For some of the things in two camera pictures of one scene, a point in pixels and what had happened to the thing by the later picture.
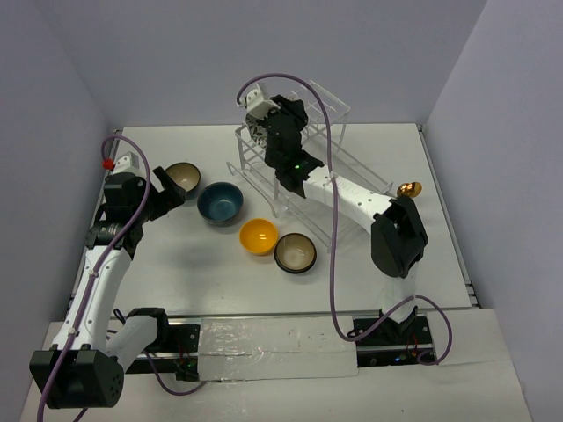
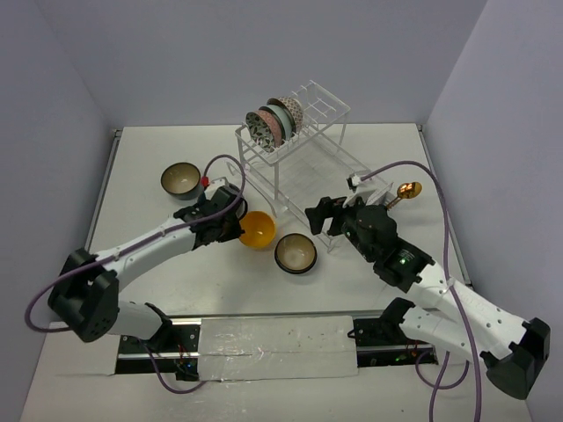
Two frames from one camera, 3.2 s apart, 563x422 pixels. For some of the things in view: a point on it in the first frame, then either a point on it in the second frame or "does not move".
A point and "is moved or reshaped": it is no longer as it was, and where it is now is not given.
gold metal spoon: x=412 y=189 does not move
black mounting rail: x=377 y=341 does not move
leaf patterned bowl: x=258 y=128 does not move
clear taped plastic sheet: x=256 y=348 does not move
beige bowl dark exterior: x=296 y=253 does not move
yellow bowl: x=258 y=236 is moved or reshaped
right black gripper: x=294 y=108 → x=328 y=207
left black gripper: x=155 y=199 → x=231 y=220
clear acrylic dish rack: x=325 y=138 does not move
